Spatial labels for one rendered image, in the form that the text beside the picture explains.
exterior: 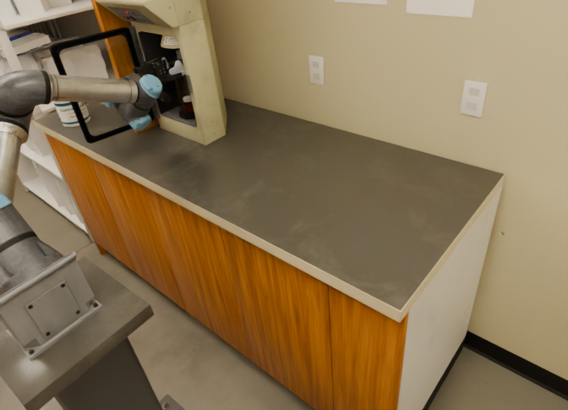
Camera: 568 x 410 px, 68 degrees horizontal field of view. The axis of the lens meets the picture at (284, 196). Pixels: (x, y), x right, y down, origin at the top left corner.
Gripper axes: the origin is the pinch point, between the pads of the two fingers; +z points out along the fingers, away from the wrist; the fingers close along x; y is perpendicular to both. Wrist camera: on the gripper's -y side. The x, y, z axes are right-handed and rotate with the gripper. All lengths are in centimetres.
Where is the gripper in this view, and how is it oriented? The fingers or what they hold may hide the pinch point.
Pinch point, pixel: (182, 68)
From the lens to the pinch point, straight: 182.5
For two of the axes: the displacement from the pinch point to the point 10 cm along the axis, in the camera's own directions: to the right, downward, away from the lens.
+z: 6.4, -5.3, 5.5
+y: -1.3, -7.9, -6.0
